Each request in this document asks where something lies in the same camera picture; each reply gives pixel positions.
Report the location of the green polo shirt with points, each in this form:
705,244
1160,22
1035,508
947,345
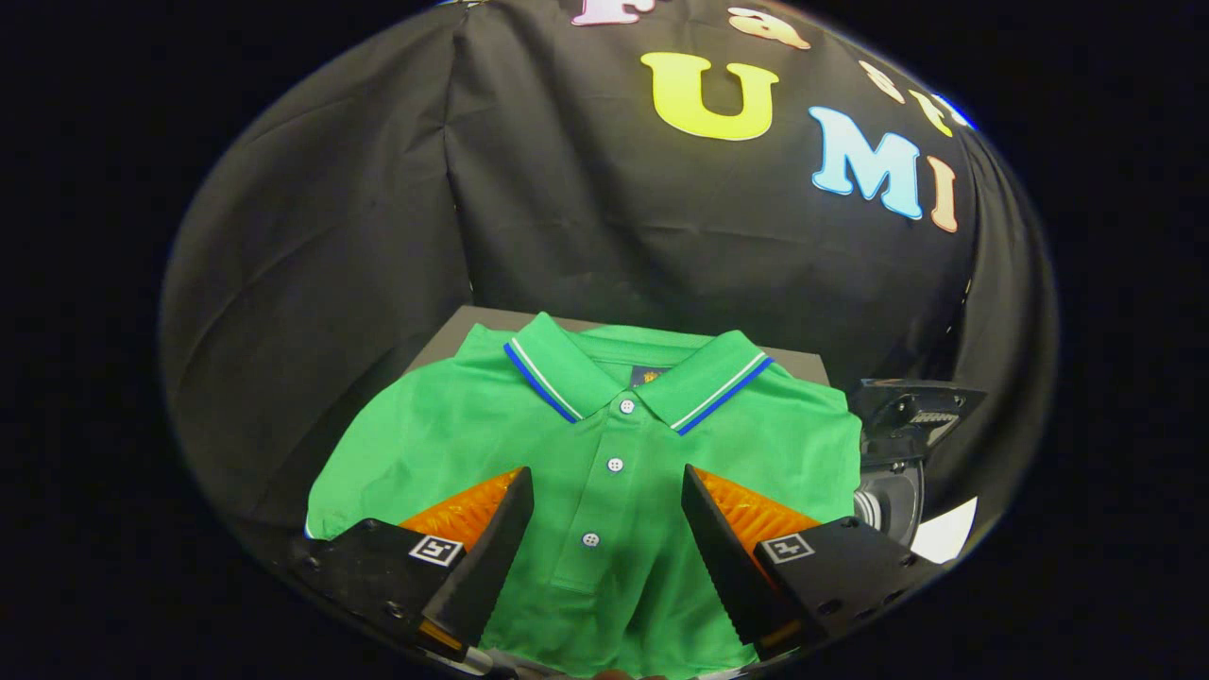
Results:
434,444

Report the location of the grey cabinet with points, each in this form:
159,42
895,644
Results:
472,323

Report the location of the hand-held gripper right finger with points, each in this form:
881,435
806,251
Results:
732,557

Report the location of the white sheet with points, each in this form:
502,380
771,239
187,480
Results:
949,534

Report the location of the black backdrop cloth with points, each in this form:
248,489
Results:
586,217

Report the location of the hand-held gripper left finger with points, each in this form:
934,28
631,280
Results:
486,557

